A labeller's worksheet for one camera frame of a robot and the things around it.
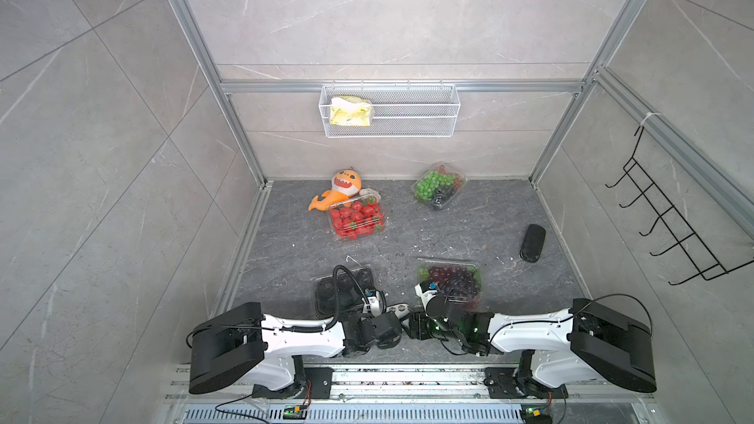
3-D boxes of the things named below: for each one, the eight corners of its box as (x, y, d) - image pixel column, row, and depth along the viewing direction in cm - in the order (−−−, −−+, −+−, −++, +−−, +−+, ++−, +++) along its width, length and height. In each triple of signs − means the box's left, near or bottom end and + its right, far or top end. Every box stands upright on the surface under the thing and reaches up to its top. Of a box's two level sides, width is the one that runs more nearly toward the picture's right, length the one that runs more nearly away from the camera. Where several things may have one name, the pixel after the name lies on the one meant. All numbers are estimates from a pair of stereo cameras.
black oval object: (517, 257, 99) (520, 253, 97) (527, 226, 108) (530, 221, 106) (535, 265, 98) (538, 261, 95) (544, 232, 106) (547, 228, 104)
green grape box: (410, 197, 116) (411, 184, 110) (438, 171, 125) (440, 158, 119) (438, 215, 110) (442, 202, 104) (465, 186, 120) (469, 173, 114)
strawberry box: (343, 249, 101) (341, 239, 96) (326, 214, 111) (324, 204, 106) (394, 227, 107) (395, 217, 102) (374, 196, 117) (373, 185, 112)
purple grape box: (421, 311, 88) (423, 301, 81) (417, 270, 96) (420, 258, 90) (479, 311, 88) (486, 301, 81) (470, 270, 96) (476, 258, 90)
